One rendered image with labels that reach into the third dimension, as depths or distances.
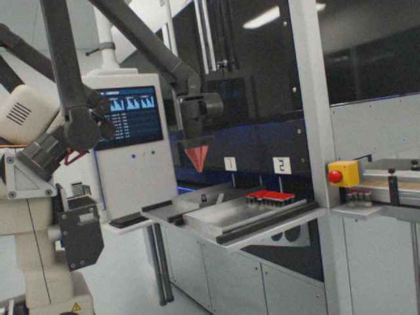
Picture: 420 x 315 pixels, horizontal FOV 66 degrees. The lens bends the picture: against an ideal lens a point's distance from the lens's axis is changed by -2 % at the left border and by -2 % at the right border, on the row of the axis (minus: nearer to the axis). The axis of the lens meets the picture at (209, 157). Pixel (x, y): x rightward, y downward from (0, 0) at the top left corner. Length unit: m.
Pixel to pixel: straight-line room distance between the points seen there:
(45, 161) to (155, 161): 1.14
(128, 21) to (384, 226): 1.14
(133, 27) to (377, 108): 0.91
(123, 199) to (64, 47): 1.11
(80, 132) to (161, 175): 1.15
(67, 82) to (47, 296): 0.55
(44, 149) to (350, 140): 0.94
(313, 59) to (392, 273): 0.89
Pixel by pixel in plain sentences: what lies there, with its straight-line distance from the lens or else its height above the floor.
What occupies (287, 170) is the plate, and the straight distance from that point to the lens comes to 1.23.
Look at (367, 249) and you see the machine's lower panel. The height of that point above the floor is 0.68.
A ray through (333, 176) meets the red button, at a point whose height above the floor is 1.00.
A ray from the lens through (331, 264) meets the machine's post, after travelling 1.23.
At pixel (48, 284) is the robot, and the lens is 1.01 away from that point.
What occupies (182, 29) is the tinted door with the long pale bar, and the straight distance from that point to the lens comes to 1.81.
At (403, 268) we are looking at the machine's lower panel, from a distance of 1.59.
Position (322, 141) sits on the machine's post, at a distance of 1.11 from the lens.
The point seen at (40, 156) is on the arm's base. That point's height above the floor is 1.20.
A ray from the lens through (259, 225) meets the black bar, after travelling 1.01.
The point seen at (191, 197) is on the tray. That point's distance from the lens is 1.57.
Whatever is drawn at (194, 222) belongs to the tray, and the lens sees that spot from 1.11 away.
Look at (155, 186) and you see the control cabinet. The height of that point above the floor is 0.92.
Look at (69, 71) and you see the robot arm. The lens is 0.83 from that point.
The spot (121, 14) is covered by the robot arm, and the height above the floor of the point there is 1.51.
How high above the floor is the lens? 1.20
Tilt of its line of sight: 5 degrees down
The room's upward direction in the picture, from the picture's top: 9 degrees counter-clockwise
